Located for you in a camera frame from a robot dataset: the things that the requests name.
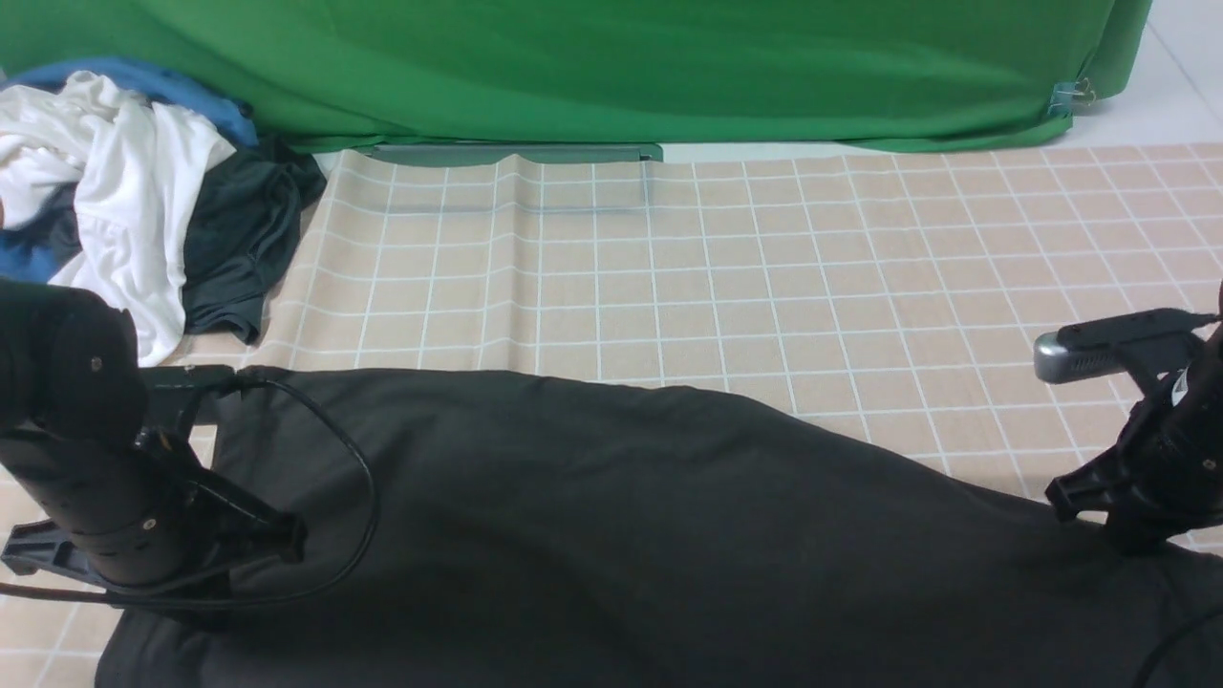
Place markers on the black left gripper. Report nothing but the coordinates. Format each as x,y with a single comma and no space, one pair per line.
148,516

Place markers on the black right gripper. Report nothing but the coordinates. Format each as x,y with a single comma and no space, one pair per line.
1163,480

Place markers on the dark gray long-sleeved shirt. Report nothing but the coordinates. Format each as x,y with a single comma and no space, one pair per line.
540,532

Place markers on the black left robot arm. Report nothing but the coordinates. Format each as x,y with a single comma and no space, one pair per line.
71,370

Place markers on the beige checkered table cloth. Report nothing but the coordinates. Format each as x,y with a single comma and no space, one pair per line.
891,299

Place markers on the dark gray crumpled garment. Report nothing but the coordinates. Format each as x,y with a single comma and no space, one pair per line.
241,237

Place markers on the blue crumpled garment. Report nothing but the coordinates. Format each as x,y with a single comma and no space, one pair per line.
182,96

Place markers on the white crumpled garment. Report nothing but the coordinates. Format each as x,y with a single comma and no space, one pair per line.
137,168

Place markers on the blue binder clip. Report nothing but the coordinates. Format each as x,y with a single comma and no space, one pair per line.
1068,97

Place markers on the gray-green metal base bar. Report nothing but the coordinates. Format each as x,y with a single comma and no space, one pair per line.
466,154

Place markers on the green backdrop cloth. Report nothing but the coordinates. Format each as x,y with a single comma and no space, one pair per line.
896,76

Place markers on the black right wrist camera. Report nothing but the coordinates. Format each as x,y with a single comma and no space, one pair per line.
1144,344

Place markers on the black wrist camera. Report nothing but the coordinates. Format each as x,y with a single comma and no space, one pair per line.
1144,344
182,398

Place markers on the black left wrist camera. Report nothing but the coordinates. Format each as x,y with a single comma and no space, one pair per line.
182,398

